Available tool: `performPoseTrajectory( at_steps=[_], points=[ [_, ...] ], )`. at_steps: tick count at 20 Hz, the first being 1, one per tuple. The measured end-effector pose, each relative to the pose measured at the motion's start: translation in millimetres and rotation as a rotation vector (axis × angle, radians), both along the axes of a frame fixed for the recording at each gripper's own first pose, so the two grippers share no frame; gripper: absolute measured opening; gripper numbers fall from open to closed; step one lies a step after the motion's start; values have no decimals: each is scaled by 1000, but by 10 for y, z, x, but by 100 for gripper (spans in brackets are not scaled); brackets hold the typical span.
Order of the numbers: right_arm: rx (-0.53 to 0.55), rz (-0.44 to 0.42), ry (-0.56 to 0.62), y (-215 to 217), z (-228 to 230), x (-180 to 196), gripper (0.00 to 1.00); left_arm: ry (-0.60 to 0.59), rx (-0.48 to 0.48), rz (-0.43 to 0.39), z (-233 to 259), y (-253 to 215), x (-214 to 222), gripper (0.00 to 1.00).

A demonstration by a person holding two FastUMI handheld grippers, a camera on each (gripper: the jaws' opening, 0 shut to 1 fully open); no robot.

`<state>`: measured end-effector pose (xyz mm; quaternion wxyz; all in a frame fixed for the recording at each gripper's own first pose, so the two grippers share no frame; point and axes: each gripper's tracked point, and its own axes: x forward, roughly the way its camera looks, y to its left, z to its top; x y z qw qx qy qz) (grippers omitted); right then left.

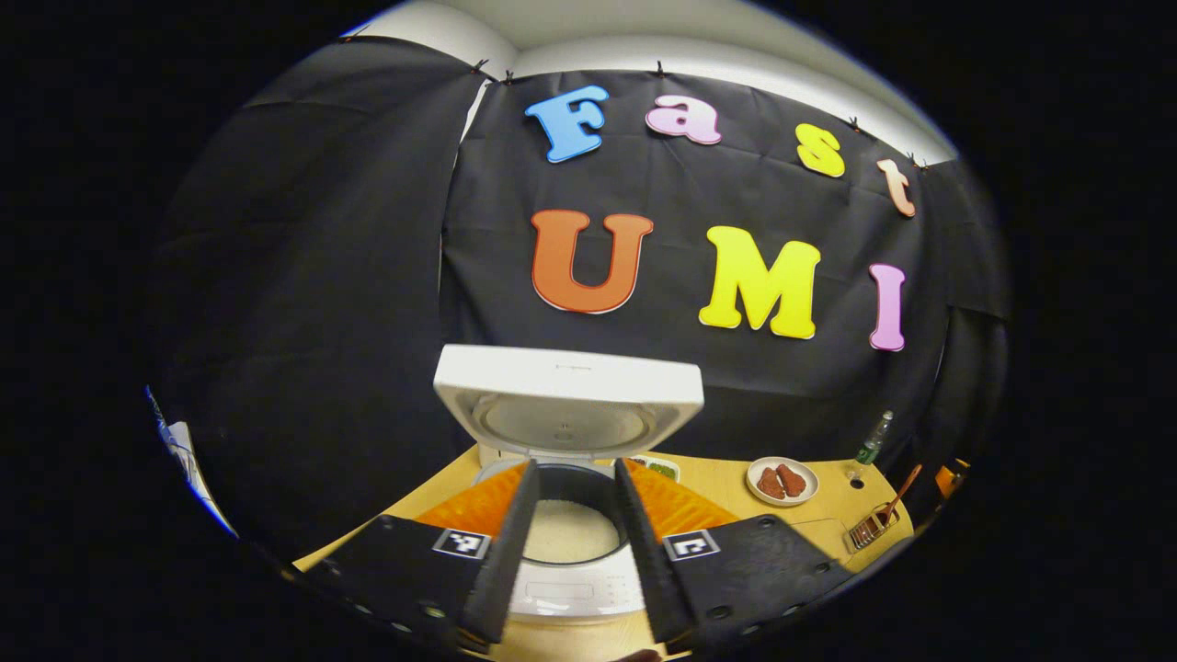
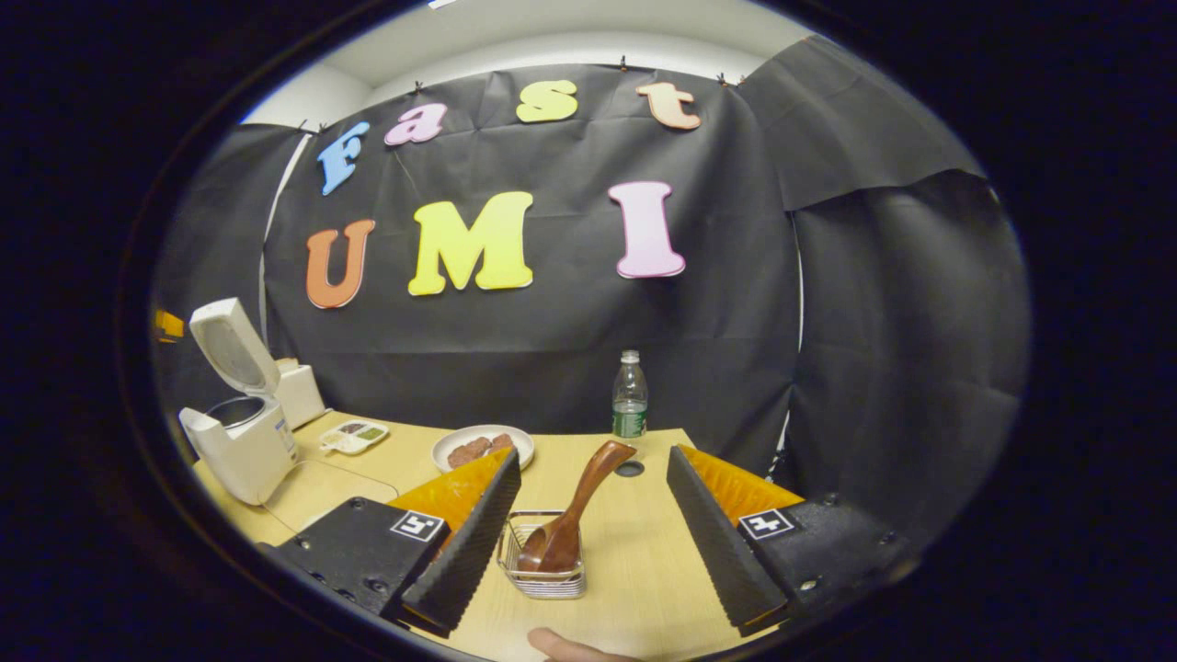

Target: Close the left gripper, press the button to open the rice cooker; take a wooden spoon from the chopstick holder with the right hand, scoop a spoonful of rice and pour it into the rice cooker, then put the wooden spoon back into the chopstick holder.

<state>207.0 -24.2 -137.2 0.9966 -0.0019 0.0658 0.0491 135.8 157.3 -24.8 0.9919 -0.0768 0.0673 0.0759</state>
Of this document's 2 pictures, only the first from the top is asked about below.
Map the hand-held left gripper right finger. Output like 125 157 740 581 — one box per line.
613 457 856 650

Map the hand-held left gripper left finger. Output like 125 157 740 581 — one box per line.
294 460 541 650

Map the wooden spoon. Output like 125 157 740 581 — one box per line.
876 464 923 527

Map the metal wire chopstick holder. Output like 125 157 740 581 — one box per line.
848 504 901 551

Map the white rice cooker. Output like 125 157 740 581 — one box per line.
432 345 706 626

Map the green plastic bottle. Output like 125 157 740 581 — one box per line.
855 410 895 465

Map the white round plate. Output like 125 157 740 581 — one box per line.
746 457 820 508

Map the black backdrop cloth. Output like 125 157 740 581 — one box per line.
147 37 1012 564

